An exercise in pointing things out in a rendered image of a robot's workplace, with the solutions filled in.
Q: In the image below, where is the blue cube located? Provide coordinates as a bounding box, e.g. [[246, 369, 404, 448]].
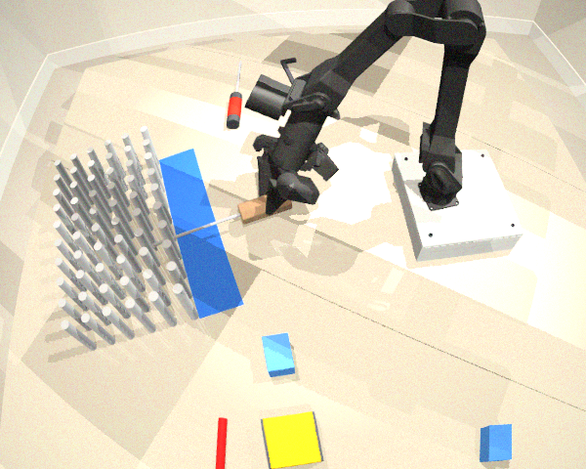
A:
[[262, 333, 295, 377], [480, 424, 512, 462]]

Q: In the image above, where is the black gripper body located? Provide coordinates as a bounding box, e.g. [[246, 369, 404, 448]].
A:
[[252, 124, 320, 205]]

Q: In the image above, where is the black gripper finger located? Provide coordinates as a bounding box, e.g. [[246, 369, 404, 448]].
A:
[[266, 179, 287, 215], [257, 156, 281, 196]]

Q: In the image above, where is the yellow cube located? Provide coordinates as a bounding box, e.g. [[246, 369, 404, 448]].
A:
[[261, 411, 324, 469]]

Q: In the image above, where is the blue flat strip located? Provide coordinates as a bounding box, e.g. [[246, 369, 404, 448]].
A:
[[159, 149, 243, 319]]

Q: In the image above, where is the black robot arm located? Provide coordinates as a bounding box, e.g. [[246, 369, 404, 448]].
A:
[[244, 0, 486, 212]]

